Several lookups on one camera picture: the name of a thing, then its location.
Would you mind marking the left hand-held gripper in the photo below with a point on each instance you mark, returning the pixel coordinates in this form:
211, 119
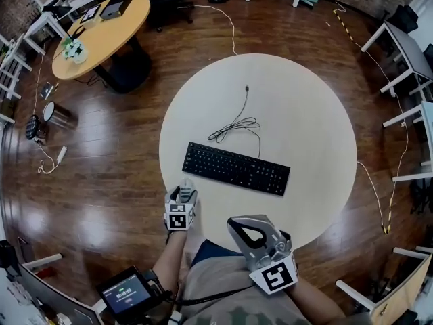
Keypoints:
177, 220

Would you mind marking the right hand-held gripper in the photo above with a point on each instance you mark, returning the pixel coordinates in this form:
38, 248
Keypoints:
277, 276

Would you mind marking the white computer mouse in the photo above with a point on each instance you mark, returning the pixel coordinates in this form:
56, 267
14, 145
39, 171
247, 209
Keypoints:
186, 188

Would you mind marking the black keyboard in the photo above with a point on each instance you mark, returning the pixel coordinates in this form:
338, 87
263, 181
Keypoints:
236, 168

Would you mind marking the person's left forearm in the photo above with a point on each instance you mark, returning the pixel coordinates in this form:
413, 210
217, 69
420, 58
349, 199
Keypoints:
169, 259

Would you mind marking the person's right forearm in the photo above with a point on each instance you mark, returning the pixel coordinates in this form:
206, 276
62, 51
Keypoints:
314, 300

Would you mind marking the person's legs in jeans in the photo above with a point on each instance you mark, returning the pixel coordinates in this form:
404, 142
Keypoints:
213, 249

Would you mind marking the person's patterned shirt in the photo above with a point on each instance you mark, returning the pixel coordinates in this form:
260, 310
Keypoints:
223, 296

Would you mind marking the white power strip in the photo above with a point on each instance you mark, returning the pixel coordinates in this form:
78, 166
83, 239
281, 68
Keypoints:
62, 153

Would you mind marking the metal trash bin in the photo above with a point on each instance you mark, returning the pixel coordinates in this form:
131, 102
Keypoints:
57, 114

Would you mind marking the wooden panel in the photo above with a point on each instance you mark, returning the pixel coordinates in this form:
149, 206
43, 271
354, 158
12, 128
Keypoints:
402, 293

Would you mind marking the dark desk with white legs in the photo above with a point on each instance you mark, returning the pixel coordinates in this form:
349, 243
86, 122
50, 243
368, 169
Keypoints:
50, 293

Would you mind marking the black round stool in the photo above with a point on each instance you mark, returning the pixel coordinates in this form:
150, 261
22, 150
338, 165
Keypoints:
33, 127

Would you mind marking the small grey square object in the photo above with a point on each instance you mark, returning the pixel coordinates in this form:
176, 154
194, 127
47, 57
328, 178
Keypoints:
46, 90

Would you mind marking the round yellow wooden table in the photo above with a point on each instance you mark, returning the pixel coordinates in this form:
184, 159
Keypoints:
108, 36

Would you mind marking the white flower pot plant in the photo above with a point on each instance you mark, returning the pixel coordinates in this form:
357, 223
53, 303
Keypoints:
75, 49

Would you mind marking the grey flat box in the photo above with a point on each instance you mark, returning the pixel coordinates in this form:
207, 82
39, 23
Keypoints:
115, 7

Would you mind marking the white-framed tablet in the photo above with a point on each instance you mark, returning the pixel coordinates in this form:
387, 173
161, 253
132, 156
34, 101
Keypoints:
89, 14

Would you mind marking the light blue desk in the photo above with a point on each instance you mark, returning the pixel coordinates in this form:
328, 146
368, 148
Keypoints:
428, 124

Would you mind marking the black desk lamp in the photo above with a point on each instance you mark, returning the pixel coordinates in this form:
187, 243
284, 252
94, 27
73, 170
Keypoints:
61, 11

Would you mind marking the white side table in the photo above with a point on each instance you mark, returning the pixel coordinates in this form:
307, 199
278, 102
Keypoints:
11, 51
40, 22

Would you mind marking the yellow-black striped floor tape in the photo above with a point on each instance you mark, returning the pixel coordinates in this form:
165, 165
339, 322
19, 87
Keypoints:
345, 25

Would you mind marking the grey-top white-leg desk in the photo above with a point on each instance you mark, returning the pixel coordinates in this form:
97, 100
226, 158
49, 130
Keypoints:
406, 53

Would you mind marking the white table frame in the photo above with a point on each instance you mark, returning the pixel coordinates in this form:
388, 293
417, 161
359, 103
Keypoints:
355, 295

